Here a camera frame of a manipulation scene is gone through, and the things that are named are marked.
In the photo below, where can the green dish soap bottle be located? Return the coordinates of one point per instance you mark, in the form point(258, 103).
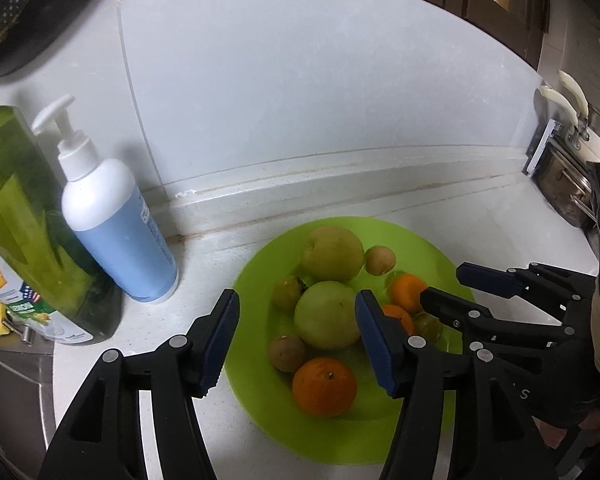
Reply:
point(30, 210)

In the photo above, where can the yellow-green pear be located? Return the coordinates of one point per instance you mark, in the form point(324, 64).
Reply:
point(332, 254)

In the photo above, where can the large orange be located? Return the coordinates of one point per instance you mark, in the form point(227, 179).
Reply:
point(325, 386)

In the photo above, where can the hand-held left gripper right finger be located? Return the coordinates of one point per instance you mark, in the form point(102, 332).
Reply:
point(375, 345)

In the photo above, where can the small orange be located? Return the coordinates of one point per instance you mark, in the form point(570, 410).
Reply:
point(397, 317)
point(407, 292)

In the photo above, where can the small brown round fruit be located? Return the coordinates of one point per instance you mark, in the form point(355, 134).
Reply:
point(286, 292)
point(286, 352)
point(379, 260)

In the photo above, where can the steel knife rack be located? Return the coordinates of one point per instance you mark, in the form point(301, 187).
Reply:
point(560, 180)

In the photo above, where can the steel sink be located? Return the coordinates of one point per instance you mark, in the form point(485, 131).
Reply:
point(10, 400)

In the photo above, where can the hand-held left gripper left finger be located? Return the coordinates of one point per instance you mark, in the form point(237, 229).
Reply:
point(220, 345)

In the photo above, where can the dark green round fruit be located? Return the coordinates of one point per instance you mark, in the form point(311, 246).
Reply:
point(427, 327)

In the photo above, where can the green apple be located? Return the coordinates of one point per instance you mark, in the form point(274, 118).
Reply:
point(327, 315)

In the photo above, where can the white and blue pump bottle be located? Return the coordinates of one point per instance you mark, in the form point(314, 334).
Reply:
point(120, 240)

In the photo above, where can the person's right hand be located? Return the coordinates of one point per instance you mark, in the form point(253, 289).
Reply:
point(552, 432)

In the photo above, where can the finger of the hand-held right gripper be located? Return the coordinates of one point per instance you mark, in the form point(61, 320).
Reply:
point(485, 277)
point(450, 307)

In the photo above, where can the green plastic plate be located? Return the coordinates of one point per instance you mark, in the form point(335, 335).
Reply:
point(260, 400)

